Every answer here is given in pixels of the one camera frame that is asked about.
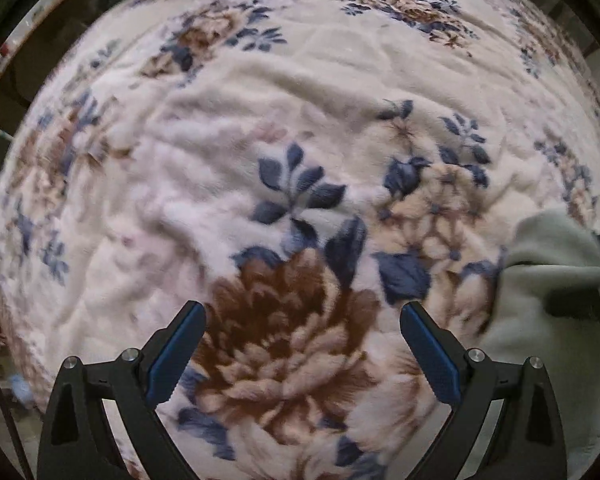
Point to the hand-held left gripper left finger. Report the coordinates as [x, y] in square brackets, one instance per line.
[176, 355]

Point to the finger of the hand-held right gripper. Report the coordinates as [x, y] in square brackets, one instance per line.
[587, 301]

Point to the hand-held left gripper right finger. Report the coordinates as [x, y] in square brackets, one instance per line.
[430, 355]

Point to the light grey-green pants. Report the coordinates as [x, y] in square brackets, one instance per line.
[530, 360]

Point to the floral fleece blanket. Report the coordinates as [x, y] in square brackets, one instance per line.
[305, 85]

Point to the white metal bed frame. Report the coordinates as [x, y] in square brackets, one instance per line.
[27, 20]

